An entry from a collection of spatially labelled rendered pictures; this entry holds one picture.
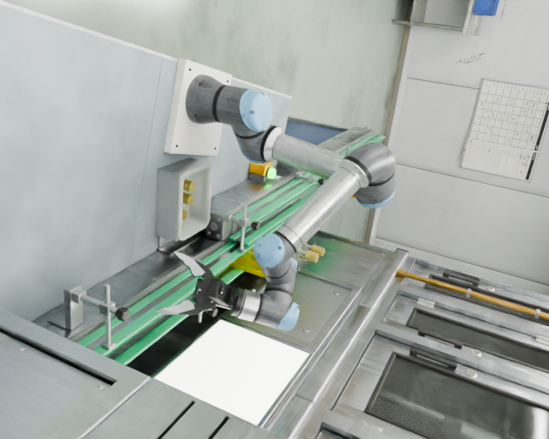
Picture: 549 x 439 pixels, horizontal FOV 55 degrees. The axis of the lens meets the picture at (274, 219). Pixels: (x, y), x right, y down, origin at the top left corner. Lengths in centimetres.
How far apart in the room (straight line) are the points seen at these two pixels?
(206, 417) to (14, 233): 65
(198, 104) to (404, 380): 103
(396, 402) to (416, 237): 652
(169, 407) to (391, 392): 88
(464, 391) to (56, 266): 120
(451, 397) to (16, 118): 135
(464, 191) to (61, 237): 675
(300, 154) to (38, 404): 100
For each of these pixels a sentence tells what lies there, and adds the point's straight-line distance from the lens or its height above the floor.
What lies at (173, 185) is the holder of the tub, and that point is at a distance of 160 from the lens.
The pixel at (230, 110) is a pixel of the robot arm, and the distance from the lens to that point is 157.
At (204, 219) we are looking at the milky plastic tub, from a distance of 178.
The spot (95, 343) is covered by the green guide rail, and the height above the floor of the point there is 92.
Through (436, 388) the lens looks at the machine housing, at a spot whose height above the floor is 167.
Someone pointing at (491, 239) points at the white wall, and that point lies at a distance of 789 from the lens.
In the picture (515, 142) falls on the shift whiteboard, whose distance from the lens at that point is 751.
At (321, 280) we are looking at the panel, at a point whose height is 117.
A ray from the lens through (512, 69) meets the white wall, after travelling 742.
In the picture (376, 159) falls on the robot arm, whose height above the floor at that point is 138.
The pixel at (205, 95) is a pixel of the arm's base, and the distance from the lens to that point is 161.
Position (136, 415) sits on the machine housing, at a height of 128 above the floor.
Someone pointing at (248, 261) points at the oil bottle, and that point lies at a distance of 179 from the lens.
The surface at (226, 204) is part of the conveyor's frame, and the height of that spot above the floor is 83.
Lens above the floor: 169
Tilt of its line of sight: 22 degrees down
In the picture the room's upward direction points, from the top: 106 degrees clockwise
